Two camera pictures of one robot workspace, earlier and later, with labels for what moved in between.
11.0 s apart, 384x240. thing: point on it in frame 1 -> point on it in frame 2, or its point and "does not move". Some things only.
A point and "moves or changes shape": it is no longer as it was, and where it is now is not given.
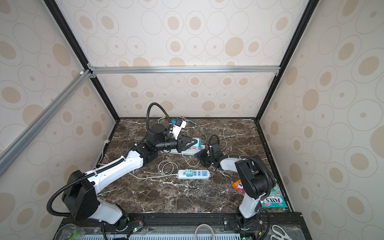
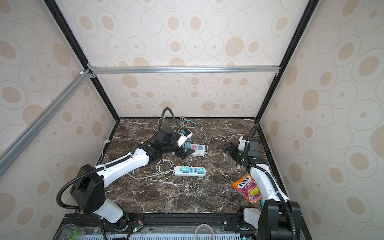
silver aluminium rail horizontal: (134, 70) does not move
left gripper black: (180, 143) -> (186, 154)
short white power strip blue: (197, 174) moves or changes shape
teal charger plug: (189, 172) moves or changes shape
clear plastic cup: (70, 232) does not move
